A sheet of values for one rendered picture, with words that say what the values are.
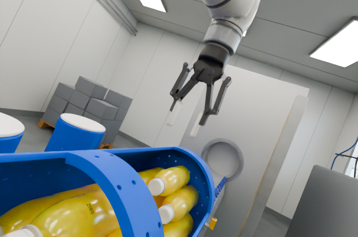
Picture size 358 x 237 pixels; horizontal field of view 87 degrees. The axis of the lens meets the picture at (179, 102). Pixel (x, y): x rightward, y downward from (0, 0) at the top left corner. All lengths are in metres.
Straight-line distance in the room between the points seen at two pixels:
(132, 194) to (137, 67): 5.61
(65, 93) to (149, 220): 3.95
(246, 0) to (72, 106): 3.76
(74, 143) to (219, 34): 1.01
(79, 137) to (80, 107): 2.67
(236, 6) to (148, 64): 5.30
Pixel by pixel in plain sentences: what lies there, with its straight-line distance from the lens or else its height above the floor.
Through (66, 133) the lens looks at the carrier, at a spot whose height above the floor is 0.97.
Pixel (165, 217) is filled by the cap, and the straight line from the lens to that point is 0.53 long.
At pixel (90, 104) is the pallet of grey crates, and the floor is 0.82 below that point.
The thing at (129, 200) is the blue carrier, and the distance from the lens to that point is 0.27.
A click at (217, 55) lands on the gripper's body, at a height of 1.51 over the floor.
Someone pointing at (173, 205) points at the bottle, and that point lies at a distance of 0.55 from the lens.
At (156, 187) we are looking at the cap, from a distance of 0.51.
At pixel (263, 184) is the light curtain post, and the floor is 1.17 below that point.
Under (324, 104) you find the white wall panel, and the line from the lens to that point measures 5.65.
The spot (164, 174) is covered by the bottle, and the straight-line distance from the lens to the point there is 0.54.
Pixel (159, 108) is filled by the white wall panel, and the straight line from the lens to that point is 5.32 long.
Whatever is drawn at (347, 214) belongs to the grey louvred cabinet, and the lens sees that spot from 2.37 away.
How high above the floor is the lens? 1.34
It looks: 3 degrees up
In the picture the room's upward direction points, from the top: 24 degrees clockwise
